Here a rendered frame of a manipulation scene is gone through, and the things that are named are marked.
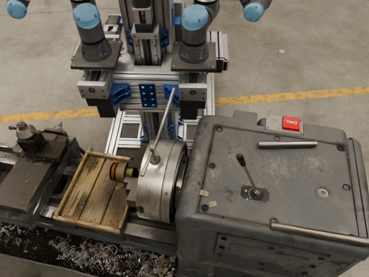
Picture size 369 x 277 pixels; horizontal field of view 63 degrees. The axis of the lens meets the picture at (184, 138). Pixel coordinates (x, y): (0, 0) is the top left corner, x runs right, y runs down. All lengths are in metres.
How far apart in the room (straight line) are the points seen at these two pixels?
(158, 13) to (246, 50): 2.14
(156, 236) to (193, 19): 0.95
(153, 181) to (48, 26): 3.54
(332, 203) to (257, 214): 0.24
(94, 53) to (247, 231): 1.10
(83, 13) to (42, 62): 2.30
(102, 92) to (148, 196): 0.69
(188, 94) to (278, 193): 0.71
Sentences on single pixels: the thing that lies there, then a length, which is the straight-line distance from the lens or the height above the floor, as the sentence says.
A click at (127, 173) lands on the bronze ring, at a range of 1.20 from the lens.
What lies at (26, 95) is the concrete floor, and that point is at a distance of 3.45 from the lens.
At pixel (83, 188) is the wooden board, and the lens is 1.48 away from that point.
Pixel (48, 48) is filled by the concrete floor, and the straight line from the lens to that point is 3.98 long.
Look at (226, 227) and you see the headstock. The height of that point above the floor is 1.24.
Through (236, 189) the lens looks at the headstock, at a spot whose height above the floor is 1.25.
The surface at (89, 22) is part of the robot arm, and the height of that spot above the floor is 1.36.
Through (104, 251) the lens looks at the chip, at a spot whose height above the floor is 0.57.
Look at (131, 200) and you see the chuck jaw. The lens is 1.13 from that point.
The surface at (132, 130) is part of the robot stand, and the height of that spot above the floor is 0.21.
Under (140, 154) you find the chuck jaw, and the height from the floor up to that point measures 1.16.
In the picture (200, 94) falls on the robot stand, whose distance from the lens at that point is 1.50.
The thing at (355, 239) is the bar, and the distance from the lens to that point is 1.00.
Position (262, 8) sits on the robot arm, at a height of 1.48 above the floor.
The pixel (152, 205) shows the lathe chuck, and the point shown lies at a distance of 1.08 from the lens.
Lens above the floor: 2.11
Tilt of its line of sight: 52 degrees down
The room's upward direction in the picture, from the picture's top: 1 degrees counter-clockwise
